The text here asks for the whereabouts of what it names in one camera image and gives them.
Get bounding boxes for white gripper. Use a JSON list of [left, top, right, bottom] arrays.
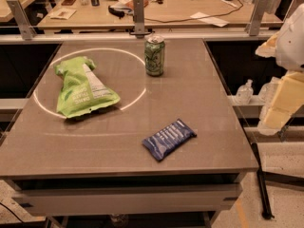
[[256, 4, 304, 130]]

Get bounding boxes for green rice chip bag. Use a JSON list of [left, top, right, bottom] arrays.
[[54, 56, 121, 119]]

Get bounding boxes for clear sanitizer bottle right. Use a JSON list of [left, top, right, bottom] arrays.
[[258, 77, 279, 103]]

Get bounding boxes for clear sanitizer bottle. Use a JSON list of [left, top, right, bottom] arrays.
[[258, 77, 279, 103], [235, 79, 254, 105]]

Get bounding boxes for clear sanitizer bottle left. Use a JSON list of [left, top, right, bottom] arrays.
[[235, 79, 254, 105]]

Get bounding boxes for green soda can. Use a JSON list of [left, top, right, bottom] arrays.
[[144, 35, 165, 76]]

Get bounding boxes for blue snack packet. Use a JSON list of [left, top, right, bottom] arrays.
[[142, 119, 197, 162]]

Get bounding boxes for black floor pole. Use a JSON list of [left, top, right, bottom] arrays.
[[251, 142, 275, 220]]

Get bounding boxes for white drawer under table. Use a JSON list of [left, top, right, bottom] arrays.
[[13, 183, 242, 217]]

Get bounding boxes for black sunglasses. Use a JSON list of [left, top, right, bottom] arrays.
[[108, 6, 133, 18]]

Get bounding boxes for brown phone on desk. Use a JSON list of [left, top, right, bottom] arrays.
[[62, 0, 76, 6]]

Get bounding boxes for white card on desk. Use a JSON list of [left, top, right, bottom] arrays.
[[49, 8, 76, 20]]

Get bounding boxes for right metal bracket post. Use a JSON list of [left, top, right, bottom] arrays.
[[245, 0, 268, 36]]

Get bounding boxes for metal bracket post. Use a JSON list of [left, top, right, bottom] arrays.
[[245, 0, 268, 36], [7, 0, 36, 40], [131, 0, 148, 39]]

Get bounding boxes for black cable on desk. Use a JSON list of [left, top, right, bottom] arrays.
[[143, 0, 245, 25]]

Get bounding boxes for middle metal bracket post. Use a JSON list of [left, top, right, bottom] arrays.
[[131, 0, 148, 39]]

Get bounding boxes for left metal bracket post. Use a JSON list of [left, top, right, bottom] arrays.
[[7, 0, 36, 40]]

